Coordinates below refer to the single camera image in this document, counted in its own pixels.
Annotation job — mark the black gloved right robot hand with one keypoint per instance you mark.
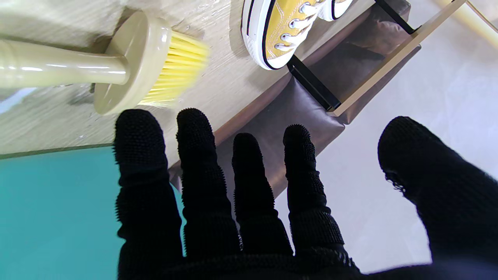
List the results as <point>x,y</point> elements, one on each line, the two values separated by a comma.
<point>249,233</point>

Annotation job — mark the yellow canvas sneaker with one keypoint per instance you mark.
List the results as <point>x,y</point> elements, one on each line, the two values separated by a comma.
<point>338,7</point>
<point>256,31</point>

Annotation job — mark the wooden brush yellow bristles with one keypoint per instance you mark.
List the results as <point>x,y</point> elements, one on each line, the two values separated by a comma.
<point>128,50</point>

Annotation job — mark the brown leather sofa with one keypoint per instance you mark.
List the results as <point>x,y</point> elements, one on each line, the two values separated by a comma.
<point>295,105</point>

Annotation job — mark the green plastic basin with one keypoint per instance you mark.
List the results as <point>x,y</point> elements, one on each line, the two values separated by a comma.
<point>58,214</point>

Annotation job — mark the white paper scrap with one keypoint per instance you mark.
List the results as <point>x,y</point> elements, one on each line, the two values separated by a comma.
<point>15,99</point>

